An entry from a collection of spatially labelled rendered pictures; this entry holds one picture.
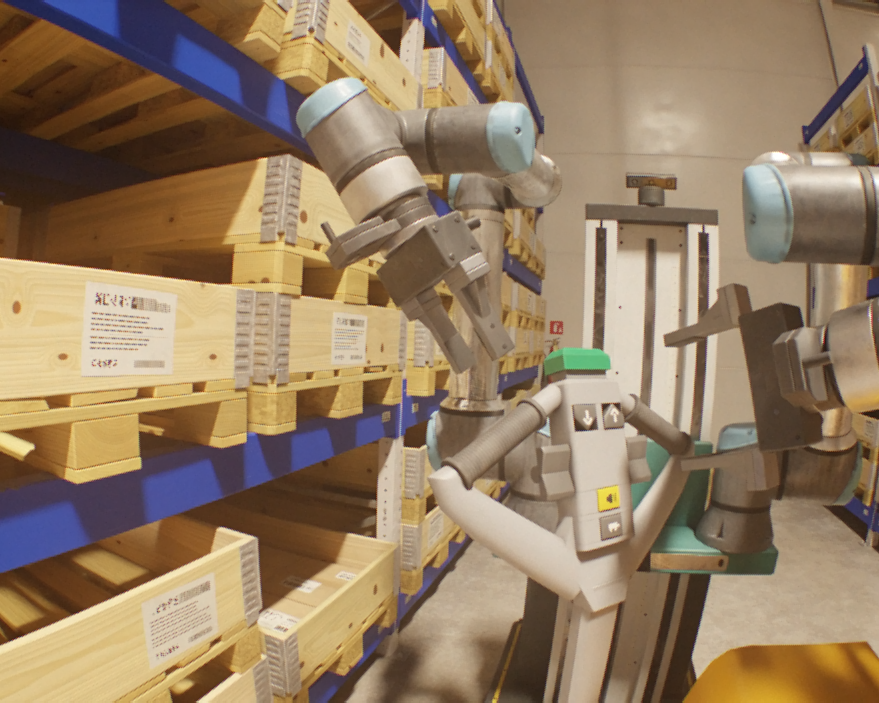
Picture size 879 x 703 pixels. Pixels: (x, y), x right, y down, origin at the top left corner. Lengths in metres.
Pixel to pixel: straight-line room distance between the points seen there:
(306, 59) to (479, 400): 0.96
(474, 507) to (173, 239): 1.20
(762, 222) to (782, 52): 6.97
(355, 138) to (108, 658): 0.91
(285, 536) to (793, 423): 2.13
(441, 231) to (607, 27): 6.77
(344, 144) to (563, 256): 5.63
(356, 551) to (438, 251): 1.80
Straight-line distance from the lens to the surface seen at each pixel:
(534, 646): 1.75
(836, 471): 1.22
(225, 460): 1.25
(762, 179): 0.50
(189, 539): 1.40
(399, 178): 0.56
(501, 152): 0.65
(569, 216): 6.22
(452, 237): 0.53
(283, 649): 1.52
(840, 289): 1.08
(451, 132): 0.66
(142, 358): 0.97
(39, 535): 0.96
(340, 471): 2.40
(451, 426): 1.18
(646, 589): 1.52
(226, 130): 2.00
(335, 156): 0.58
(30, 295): 0.84
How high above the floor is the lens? 1.44
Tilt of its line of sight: 2 degrees down
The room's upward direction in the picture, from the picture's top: 3 degrees clockwise
